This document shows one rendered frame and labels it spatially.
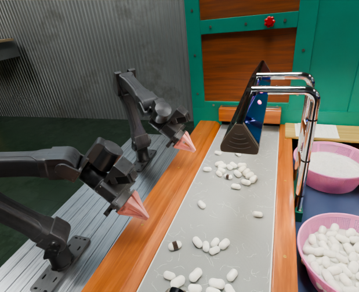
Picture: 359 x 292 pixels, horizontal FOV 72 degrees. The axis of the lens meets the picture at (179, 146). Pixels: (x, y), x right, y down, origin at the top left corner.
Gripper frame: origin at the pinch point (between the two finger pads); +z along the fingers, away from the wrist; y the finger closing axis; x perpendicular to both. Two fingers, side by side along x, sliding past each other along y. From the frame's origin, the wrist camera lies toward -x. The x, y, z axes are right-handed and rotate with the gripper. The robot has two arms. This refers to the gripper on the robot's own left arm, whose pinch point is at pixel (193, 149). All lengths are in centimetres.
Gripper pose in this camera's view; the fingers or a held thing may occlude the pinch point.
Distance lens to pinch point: 94.1
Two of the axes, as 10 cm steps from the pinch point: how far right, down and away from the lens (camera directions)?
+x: -5.2, 6.1, 6.0
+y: 3.5, -4.9, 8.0
